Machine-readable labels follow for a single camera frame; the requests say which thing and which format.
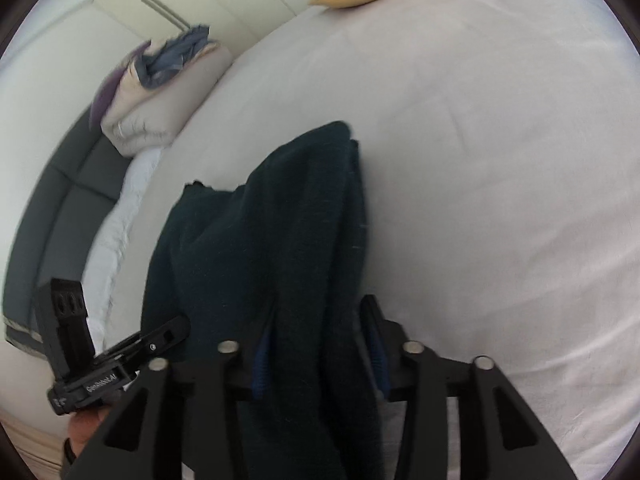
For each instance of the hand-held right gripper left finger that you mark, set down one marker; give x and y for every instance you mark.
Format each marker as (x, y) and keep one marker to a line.
(260, 365)

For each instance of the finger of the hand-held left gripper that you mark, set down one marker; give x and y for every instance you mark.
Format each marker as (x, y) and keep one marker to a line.
(160, 335)

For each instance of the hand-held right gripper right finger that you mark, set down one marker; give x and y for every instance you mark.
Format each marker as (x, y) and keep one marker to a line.
(379, 360)

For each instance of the dark green towel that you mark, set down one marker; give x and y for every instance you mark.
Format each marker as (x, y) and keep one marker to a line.
(280, 235)

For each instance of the person's left hand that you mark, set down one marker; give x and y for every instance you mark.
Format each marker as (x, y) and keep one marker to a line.
(87, 430)

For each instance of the white quilt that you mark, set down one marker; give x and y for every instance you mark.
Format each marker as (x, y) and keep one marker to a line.
(115, 240)

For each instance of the dark grey padded headboard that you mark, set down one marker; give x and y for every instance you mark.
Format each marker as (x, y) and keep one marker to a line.
(55, 220)

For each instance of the bed with grey sheet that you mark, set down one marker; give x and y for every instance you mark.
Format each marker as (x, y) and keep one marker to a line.
(475, 160)

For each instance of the purple pillow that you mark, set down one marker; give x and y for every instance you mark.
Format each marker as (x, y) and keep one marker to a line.
(107, 95)

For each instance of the folded beige duvet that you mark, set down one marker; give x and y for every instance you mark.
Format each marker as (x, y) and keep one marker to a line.
(165, 95)

